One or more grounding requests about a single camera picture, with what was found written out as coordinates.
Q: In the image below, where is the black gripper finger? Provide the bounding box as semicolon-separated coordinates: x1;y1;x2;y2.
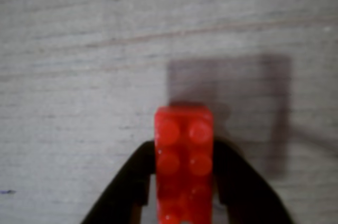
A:
80;141;157;224
212;140;294;224

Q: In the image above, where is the red lego block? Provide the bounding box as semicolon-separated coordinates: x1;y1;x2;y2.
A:
154;105;214;224

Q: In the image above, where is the corrugated cardboard sheet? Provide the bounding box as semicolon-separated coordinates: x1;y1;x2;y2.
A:
0;0;338;224

